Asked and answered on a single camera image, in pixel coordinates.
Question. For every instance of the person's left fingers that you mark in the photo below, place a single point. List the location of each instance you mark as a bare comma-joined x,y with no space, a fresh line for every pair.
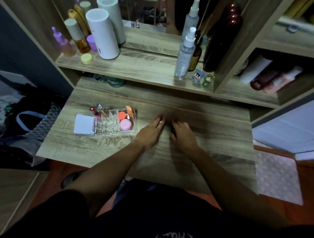
158,122

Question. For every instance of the teal round jar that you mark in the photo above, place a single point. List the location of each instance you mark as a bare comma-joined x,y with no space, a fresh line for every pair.
114,82

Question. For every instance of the person's right hand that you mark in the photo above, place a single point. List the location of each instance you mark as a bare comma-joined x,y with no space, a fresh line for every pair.
185,139

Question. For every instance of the pink lying bottle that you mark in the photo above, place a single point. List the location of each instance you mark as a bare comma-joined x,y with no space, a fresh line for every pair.
282,81

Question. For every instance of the white cylinder container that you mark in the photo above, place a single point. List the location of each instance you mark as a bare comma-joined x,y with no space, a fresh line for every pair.
103,34

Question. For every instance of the person's left forearm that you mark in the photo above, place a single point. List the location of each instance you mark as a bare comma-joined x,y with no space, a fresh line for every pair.
108,174

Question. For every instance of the person's black shirt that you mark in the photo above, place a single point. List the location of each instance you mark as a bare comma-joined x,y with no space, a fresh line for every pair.
157,215

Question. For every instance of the wooden vanity shelf unit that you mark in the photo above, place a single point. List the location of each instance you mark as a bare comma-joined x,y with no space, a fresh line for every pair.
147,65

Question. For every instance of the green cartoon figurine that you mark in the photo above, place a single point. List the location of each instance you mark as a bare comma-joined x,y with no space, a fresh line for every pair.
208,81

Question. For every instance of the dark grey slipper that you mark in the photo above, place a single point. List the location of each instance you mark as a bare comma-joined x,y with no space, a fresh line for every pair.
71,179

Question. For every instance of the amber reed diffuser bottle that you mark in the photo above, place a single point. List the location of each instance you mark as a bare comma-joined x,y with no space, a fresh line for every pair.
195,57

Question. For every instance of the orange teardrop makeup sponge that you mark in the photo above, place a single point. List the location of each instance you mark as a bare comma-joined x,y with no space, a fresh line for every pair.
130,112

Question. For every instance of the gold slim bottle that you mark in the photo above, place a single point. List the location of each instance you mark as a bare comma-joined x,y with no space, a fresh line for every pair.
76,20

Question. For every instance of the dark red tall bottle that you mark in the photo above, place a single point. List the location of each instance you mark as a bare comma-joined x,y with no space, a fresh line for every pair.
220,41

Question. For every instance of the clear acrylic cosmetic organizer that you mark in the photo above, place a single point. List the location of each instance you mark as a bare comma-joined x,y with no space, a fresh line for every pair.
108,125

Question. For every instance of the small black cosmetic tube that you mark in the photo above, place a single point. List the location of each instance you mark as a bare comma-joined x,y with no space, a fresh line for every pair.
173,131

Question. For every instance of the red lipstick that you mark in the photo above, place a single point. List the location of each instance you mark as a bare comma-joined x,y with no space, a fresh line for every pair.
95,112

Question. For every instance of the purple jar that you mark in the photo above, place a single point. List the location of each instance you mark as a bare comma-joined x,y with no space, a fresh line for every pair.
92,43

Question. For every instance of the blue cartoon figurine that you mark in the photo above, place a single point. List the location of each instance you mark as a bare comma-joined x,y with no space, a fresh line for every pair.
198,76

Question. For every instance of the dark red lying bottle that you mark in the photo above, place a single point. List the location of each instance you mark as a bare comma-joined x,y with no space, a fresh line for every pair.
263,81

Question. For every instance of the white slatted appliance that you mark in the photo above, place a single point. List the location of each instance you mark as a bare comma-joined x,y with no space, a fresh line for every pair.
287,130

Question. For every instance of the grey case with clasp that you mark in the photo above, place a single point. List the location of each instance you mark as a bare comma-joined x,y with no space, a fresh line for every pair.
294,25

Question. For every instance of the person's right fingers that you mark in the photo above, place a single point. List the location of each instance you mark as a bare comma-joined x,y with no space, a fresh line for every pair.
178,126

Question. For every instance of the white tube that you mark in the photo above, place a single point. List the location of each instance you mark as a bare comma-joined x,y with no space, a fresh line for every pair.
255,70

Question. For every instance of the amber bottle with beige cap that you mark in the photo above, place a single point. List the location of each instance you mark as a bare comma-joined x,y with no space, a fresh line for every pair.
78,39

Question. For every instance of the pink round makeup sponge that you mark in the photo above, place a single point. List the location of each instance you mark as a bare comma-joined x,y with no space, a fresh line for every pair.
126,124

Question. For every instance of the person's left hand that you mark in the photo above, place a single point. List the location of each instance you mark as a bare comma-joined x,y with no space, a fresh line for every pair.
147,136

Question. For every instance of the white square compact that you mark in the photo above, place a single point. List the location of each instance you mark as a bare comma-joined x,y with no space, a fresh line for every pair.
84,124

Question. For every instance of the mirror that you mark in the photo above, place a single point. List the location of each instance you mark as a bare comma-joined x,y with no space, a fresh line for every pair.
152,31

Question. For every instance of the clear spray bottle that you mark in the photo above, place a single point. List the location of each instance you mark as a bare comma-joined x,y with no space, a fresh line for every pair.
184,55

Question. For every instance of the person's right forearm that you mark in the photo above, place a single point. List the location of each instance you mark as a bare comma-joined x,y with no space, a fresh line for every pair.
228,186

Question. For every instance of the silver capped lipstick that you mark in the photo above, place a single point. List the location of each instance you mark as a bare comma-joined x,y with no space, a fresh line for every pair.
102,110

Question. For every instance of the orange round makeup sponge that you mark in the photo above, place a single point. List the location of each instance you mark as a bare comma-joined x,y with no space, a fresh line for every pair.
122,115

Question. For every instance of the small yellow jar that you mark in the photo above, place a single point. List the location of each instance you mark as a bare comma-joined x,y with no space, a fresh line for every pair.
86,58

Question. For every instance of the patterned pale rug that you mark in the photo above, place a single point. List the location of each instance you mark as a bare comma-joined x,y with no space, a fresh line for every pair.
278,176

